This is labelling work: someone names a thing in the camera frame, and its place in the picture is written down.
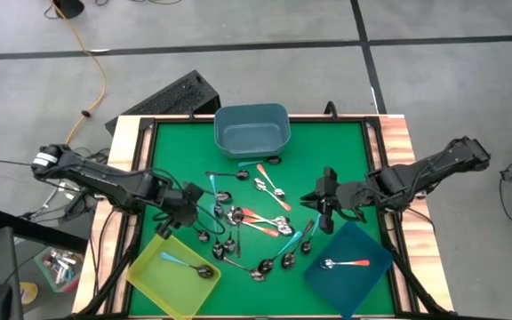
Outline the yellow disc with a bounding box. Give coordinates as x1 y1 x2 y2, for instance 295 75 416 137
19 281 40 306

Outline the orange extension cable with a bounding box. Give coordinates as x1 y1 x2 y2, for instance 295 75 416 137
50 0 108 148

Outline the black table border frame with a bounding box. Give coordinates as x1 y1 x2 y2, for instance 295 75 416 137
120 114 402 320

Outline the black perforated box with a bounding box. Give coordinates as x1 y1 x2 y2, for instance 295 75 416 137
104 68 222 137

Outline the yellow-green plastic tray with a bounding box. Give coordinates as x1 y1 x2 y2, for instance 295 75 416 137
125 234 222 320

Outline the teal bin of cutlery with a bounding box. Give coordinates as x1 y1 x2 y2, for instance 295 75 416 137
32 245 84 294

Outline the black floor beam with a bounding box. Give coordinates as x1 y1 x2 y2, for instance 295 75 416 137
0 207 89 254

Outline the grey-blue plastic tub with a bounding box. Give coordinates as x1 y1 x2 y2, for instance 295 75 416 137
213 102 292 160

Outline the black frame strut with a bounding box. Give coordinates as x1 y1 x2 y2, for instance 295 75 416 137
382 230 451 317
77 208 146 317

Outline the blue plastic tray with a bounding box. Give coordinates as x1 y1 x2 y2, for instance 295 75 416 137
302 220 395 320

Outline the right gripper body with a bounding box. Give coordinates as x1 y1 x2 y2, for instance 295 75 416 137
320 166 364 236

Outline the green table mat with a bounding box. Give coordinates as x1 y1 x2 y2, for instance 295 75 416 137
129 120 397 317

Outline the black curved loop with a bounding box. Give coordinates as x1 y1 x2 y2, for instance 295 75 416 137
324 100 340 122

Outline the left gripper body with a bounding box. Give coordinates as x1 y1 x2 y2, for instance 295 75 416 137
163 188 200 222

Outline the black round stand base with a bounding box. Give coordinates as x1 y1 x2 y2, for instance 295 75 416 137
52 0 86 20

